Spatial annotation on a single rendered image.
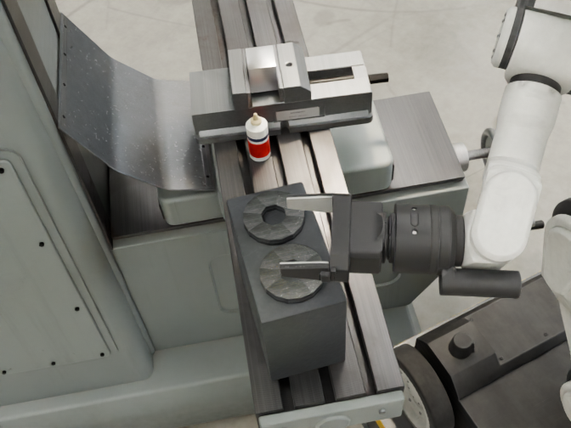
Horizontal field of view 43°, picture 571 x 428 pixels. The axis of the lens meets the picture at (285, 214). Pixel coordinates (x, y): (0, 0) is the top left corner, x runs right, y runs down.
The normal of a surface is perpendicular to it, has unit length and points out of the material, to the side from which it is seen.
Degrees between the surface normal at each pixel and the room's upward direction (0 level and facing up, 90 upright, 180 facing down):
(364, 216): 0
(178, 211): 90
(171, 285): 90
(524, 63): 88
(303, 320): 90
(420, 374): 2
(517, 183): 24
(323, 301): 0
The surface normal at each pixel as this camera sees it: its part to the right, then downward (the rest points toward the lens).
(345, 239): -0.06, -0.60
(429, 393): 0.11, -0.25
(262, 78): 0.12, 0.79
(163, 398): 0.14, 0.50
